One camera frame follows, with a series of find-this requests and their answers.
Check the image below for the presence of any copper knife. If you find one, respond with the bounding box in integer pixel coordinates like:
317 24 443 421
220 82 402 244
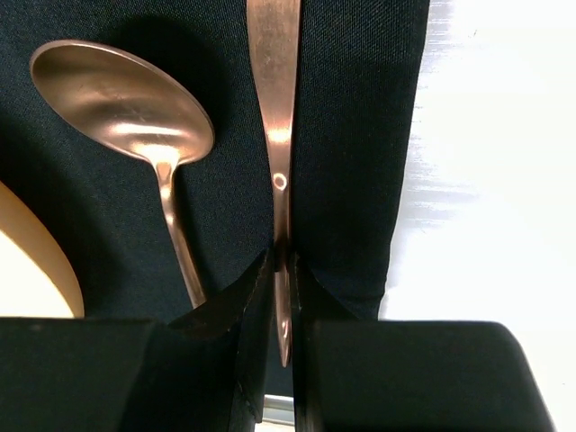
247 0 301 367

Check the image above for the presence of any copper spoon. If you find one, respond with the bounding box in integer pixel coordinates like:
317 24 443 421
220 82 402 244
30 40 215 308

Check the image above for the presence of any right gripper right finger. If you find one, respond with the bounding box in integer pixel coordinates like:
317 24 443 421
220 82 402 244
291 257 554 431

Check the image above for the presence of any yellow plate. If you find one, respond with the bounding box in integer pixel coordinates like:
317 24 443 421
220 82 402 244
1 184 85 319

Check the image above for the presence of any aluminium front rail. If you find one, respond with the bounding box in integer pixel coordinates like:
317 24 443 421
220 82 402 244
263 394 295 426

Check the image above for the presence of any black cloth placemat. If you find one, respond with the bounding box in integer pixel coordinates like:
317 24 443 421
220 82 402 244
1 1 429 323

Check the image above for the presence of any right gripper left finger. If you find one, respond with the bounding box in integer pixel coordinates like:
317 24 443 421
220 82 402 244
1 251 274 431

